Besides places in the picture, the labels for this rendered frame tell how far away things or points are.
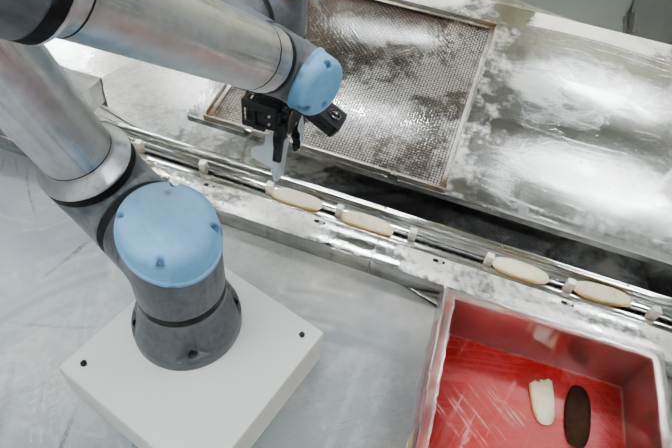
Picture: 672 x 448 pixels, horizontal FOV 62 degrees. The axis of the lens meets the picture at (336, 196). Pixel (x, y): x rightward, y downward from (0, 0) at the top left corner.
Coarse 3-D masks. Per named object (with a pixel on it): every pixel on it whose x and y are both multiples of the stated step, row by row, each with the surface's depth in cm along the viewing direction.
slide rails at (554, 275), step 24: (144, 144) 111; (216, 168) 108; (312, 192) 106; (336, 216) 102; (384, 216) 103; (408, 240) 100; (432, 240) 101; (456, 240) 101; (480, 264) 98; (552, 288) 95; (624, 312) 93
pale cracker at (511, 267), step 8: (496, 264) 97; (504, 264) 97; (512, 264) 97; (520, 264) 97; (528, 264) 97; (504, 272) 96; (512, 272) 96; (520, 272) 96; (528, 272) 96; (536, 272) 96; (544, 272) 97; (528, 280) 96; (536, 280) 95; (544, 280) 96
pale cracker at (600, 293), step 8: (576, 288) 95; (584, 288) 95; (592, 288) 95; (600, 288) 95; (608, 288) 95; (584, 296) 94; (592, 296) 94; (600, 296) 94; (608, 296) 94; (616, 296) 94; (624, 296) 95; (608, 304) 94; (616, 304) 94; (624, 304) 94
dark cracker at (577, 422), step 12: (576, 396) 84; (588, 396) 85; (576, 408) 83; (588, 408) 83; (564, 420) 82; (576, 420) 81; (588, 420) 82; (576, 432) 80; (588, 432) 81; (576, 444) 79
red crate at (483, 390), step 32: (448, 352) 88; (480, 352) 89; (448, 384) 85; (480, 384) 85; (512, 384) 86; (576, 384) 86; (608, 384) 87; (448, 416) 81; (480, 416) 82; (512, 416) 82; (608, 416) 83
